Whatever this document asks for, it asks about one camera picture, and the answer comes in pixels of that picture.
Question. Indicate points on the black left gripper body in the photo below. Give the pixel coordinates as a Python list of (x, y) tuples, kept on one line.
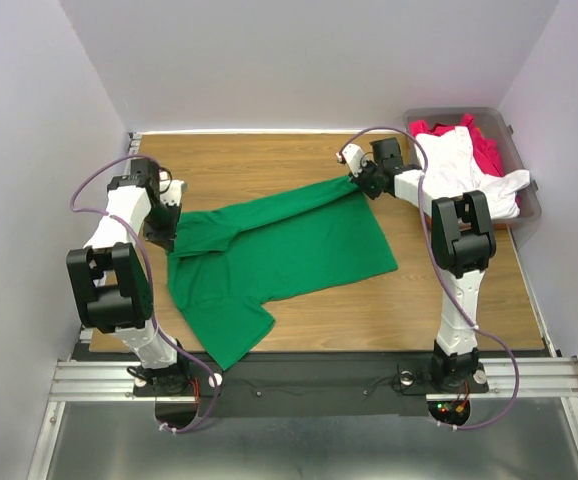
[(163, 219)]

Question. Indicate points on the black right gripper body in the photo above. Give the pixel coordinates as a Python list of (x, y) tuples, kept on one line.
[(375, 182)]

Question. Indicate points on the green t shirt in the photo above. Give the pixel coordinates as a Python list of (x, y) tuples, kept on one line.
[(228, 263)]

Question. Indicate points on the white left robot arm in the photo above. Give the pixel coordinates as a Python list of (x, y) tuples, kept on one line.
[(111, 288)]

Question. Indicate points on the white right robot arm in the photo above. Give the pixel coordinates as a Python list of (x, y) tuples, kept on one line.
[(461, 242)]

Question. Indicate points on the white t shirt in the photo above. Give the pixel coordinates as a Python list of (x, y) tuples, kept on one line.
[(453, 170)]

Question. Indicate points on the red t shirt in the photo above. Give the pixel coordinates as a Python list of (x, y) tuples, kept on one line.
[(485, 150)]

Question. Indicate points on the clear plastic bin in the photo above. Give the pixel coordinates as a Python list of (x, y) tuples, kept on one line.
[(492, 126)]

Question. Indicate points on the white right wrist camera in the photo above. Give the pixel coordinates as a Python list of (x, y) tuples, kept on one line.
[(354, 157)]

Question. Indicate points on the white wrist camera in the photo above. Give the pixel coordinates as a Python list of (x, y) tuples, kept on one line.
[(171, 192), (354, 157)]

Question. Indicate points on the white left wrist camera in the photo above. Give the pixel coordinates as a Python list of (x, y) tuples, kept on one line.
[(171, 192)]

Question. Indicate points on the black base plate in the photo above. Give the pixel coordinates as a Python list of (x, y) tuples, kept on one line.
[(239, 405)]

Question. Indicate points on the aluminium frame rail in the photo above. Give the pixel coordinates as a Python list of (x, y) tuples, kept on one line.
[(358, 375)]

